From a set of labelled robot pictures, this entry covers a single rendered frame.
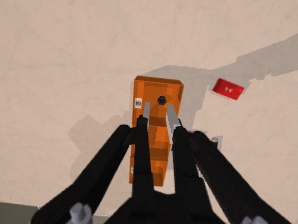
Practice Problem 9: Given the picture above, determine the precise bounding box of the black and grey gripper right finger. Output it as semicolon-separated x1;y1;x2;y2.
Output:
166;104;292;224

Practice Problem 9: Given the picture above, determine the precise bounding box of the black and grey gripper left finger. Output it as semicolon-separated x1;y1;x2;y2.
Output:
30;102;159;224

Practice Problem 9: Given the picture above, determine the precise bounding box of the orange three-compartment bin rack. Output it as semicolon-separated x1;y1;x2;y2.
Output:
132;76;184;187

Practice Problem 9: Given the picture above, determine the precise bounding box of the black hex nut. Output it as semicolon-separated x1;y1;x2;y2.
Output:
158;96;166;105

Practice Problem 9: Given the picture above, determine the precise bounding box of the red nine-volt battery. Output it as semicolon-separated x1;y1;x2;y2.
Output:
213;78;244;100

